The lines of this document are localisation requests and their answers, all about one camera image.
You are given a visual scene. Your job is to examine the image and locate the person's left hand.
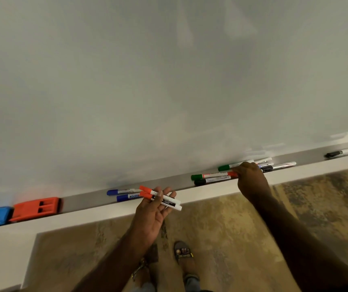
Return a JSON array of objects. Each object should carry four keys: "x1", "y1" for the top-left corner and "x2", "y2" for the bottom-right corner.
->
[{"x1": 130, "y1": 187, "x2": 177, "y2": 250}]

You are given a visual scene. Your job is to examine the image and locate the person's right hand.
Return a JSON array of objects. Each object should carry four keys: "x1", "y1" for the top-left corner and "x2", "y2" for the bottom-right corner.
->
[{"x1": 232, "y1": 162, "x2": 272, "y2": 206}]

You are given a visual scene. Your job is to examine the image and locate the black-capped markers group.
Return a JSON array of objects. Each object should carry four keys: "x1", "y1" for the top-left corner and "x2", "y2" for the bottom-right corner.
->
[
  {"x1": 260, "y1": 161, "x2": 297, "y2": 173},
  {"x1": 193, "y1": 175, "x2": 233, "y2": 187},
  {"x1": 324, "y1": 147, "x2": 348, "y2": 159}
]

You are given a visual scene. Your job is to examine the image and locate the grey whiteboard tray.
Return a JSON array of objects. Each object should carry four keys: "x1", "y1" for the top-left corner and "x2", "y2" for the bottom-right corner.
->
[{"x1": 0, "y1": 145, "x2": 348, "y2": 232}]

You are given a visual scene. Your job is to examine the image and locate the red whiteboard eraser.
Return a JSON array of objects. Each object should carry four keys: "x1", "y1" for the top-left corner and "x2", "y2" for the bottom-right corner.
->
[{"x1": 9, "y1": 196, "x2": 63, "y2": 223}]

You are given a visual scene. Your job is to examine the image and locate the white whiteboard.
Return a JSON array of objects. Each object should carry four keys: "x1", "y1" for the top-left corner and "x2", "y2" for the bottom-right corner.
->
[{"x1": 0, "y1": 0, "x2": 348, "y2": 210}]

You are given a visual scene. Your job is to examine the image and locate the person's right forearm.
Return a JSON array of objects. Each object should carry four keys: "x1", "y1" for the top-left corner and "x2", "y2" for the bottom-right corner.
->
[{"x1": 251, "y1": 193, "x2": 348, "y2": 292}]

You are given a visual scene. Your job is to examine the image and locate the person's left forearm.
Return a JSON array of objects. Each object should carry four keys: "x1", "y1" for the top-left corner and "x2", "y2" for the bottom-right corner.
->
[{"x1": 70, "y1": 234, "x2": 159, "y2": 292}]

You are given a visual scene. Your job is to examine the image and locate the person's right foot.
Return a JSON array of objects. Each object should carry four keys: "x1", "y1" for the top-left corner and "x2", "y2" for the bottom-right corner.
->
[{"x1": 174, "y1": 241, "x2": 199, "y2": 279}]

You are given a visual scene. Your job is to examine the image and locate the black yellow-trim sandal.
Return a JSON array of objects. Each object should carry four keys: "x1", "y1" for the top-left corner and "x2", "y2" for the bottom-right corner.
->
[
  {"x1": 174, "y1": 241, "x2": 195, "y2": 265},
  {"x1": 130, "y1": 255, "x2": 159, "y2": 285}
]

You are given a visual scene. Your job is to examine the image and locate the grey trousers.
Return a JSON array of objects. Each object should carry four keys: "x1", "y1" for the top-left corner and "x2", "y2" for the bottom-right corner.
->
[{"x1": 183, "y1": 275, "x2": 202, "y2": 292}]

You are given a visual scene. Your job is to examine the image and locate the white ledge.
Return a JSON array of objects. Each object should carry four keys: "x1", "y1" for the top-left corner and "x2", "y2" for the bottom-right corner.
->
[{"x1": 0, "y1": 152, "x2": 348, "y2": 292}]

